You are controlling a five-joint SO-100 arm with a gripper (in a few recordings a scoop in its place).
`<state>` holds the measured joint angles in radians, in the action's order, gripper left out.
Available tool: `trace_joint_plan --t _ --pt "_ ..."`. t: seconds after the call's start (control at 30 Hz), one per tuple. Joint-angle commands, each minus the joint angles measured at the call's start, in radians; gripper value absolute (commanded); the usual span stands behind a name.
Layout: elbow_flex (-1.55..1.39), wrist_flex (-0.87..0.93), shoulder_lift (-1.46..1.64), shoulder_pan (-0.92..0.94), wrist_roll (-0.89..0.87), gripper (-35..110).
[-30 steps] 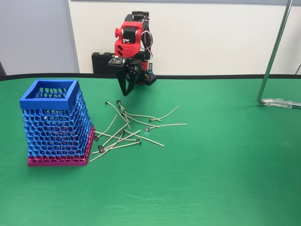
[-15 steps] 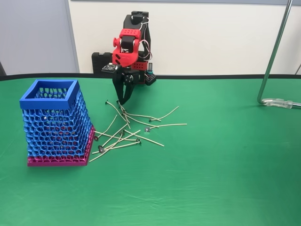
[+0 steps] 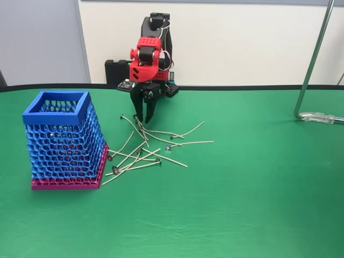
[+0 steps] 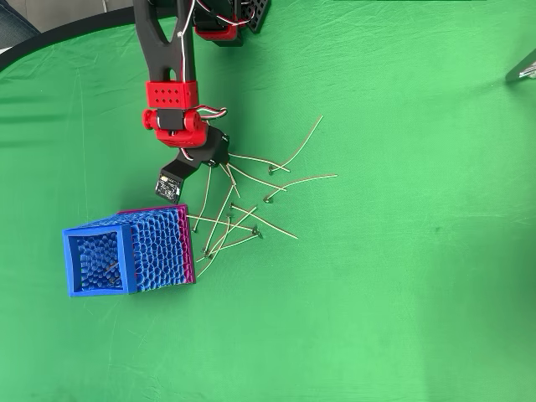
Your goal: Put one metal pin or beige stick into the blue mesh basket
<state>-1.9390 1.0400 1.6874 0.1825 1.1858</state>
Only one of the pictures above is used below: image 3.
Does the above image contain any blue and magenta lattice basket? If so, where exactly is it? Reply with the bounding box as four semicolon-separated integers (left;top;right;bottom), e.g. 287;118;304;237
21;90;110;191

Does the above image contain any black plastic tool case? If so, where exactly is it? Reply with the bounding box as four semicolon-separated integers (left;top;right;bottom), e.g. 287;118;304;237
104;59;135;85

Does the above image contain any green cloth with black rim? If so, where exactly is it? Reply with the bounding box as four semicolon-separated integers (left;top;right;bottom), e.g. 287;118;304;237
0;83;344;258

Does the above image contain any bent metal stand pole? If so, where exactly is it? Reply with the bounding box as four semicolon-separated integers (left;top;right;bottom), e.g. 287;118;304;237
293;0;336;120

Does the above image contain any clear plastic clamp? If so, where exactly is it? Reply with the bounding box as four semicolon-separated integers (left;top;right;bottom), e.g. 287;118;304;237
299;111;344;125

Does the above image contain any black grid base plate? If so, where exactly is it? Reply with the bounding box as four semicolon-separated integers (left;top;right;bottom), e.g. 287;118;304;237
163;80;180;99

